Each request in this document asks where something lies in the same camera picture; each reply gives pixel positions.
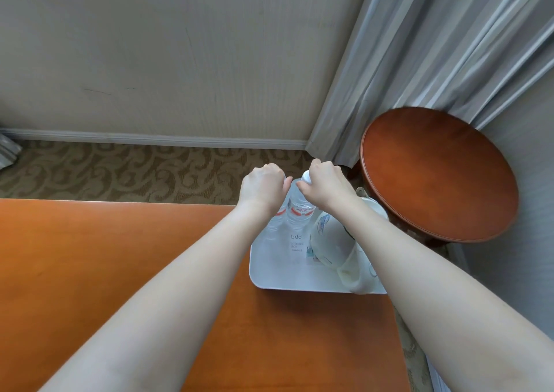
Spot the person's left hand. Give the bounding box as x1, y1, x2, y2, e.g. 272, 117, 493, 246
240, 162, 293, 216

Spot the person's right hand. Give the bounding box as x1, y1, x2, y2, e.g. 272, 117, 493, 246
300, 159, 362, 216

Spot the red label clear water bottle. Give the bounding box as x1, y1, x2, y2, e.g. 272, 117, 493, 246
266, 190, 290, 237
286, 170, 317, 229

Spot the person's left forearm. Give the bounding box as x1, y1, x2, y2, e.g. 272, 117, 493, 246
38, 200, 278, 392

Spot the person's right forearm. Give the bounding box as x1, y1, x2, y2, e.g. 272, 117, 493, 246
333, 197, 554, 392

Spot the white kettle base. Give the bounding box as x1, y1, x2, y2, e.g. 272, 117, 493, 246
355, 186, 390, 221

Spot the white electric kettle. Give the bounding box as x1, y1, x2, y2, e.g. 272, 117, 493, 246
309, 211, 378, 295

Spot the white plastic tray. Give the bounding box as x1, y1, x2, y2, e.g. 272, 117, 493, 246
249, 196, 388, 295

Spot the round brown wooden side table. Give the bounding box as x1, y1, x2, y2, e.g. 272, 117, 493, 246
358, 107, 520, 245

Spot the grey white striped curtain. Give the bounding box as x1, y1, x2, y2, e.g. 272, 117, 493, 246
305, 0, 554, 168

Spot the grey fabric edge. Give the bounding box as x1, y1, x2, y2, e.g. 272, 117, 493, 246
0, 130, 23, 172

